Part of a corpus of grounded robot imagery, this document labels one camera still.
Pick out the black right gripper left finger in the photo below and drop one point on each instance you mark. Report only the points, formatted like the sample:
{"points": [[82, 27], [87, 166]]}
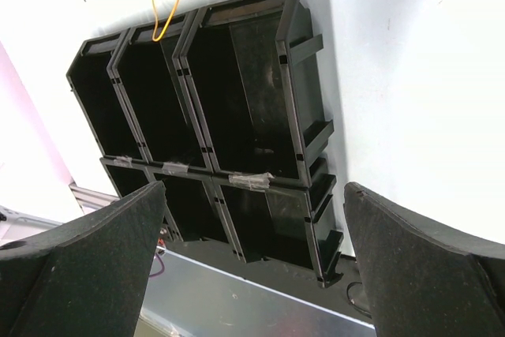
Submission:
{"points": [[86, 277]]}

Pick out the black six-compartment bin tray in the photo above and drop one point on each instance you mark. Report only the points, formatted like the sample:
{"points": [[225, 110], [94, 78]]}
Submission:
{"points": [[226, 111]]}

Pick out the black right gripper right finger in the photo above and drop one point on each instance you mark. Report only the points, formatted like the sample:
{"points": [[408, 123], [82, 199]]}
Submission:
{"points": [[422, 277]]}

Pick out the aluminium frame rail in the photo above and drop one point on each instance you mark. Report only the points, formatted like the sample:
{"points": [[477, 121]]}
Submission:
{"points": [[89, 200]]}

